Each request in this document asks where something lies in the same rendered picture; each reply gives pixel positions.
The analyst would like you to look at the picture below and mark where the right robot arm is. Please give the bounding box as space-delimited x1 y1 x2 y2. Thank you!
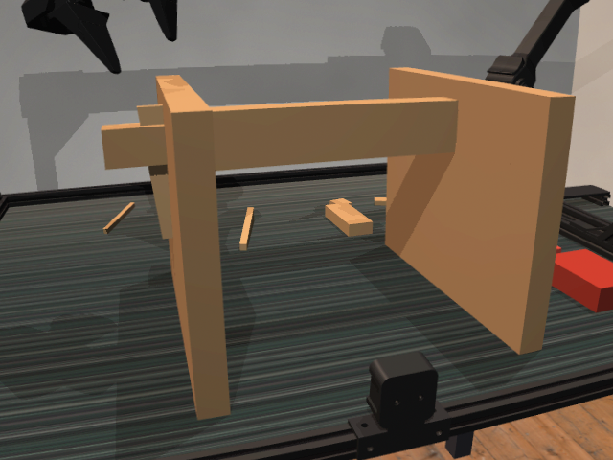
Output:
485 0 590 88

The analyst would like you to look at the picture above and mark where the wooden rail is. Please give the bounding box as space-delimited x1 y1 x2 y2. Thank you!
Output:
102 97 459 171

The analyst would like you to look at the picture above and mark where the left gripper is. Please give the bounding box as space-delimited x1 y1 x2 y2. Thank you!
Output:
21 0 177 74

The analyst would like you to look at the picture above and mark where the tan wooden board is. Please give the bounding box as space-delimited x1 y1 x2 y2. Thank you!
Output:
156 75 231 420
385 67 576 355

